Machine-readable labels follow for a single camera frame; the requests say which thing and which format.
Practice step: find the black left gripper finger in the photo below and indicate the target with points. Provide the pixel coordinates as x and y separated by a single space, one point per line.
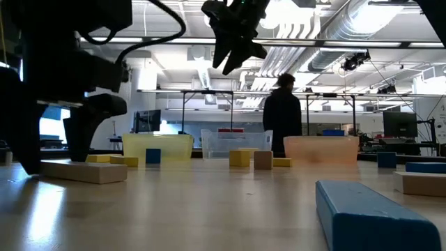
21 122
82 136

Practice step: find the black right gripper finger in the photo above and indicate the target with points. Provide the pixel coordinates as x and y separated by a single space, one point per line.
240 52
220 47

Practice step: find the long natural wood block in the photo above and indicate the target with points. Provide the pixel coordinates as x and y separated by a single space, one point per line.
94 172

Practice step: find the small blue cube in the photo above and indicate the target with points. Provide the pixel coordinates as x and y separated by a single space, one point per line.
386 160
153 156

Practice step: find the yellow cube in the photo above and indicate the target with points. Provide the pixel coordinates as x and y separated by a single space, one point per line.
239 158

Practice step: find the natural wood cube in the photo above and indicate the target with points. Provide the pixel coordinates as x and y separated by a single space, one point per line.
263 160

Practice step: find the long blue block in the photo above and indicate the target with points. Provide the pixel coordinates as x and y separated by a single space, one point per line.
366 223

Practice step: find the white light strip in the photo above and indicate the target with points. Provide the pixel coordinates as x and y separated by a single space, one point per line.
132 39
195 40
289 42
428 44
369 44

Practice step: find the large window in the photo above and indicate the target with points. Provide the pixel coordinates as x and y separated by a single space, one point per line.
52 129

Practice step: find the black computer monitor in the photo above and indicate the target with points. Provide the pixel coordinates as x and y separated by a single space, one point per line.
148 121
400 123

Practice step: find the person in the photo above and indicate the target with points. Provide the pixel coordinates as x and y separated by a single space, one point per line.
282 115

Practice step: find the red box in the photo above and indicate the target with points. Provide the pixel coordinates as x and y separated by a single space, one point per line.
230 130

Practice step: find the yellow translucent plastic bin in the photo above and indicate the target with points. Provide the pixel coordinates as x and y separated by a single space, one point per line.
174 146

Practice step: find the clear plastic bin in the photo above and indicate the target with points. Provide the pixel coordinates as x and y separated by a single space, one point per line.
223 146

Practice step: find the blue box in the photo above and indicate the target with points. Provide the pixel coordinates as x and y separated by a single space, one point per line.
332 132

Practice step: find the orange translucent plastic bin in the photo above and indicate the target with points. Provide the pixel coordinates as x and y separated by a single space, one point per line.
341 150

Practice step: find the black overhead beam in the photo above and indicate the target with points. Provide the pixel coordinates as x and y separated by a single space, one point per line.
405 44

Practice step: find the cluttered dark desk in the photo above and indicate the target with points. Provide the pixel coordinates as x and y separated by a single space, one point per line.
390 148

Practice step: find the small grey post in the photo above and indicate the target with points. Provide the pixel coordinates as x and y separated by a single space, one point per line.
8 158

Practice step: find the black background rig frame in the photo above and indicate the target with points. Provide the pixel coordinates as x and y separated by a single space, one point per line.
354 115
183 115

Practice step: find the silver ribbed ceiling duct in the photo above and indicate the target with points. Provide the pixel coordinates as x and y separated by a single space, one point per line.
324 59

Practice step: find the black ceiling camera cluster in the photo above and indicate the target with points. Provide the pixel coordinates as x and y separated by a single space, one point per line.
355 61

